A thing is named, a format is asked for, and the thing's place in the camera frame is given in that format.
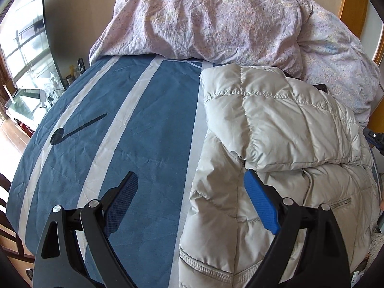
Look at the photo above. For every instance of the white puffer jacket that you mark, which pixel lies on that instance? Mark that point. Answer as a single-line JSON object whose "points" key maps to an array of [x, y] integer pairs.
{"points": [[285, 120]]}

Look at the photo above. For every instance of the wooden window frame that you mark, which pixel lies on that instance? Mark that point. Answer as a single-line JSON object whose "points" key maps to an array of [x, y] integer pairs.
{"points": [[354, 0]]}

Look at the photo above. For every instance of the blue white striped bed sheet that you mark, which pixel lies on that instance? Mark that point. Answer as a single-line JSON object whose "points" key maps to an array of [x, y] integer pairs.
{"points": [[150, 126]]}

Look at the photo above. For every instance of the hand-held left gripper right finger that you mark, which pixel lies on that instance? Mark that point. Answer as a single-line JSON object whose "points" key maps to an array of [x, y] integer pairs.
{"points": [[262, 202]]}

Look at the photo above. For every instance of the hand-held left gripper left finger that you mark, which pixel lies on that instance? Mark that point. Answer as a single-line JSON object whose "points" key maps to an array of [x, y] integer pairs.
{"points": [[121, 204]]}

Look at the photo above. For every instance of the dark bottle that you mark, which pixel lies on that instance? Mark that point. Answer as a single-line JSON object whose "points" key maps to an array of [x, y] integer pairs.
{"points": [[80, 66]]}

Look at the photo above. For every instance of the pink floral duvet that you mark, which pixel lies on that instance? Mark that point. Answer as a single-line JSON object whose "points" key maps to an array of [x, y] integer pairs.
{"points": [[195, 21]]}

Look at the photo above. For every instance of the white glass television stand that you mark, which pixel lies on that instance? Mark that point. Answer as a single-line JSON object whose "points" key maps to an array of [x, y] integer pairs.
{"points": [[24, 105]]}

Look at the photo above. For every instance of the dark wooden chair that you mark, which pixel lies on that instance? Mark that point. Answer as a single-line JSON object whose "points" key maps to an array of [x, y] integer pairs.
{"points": [[9, 237]]}

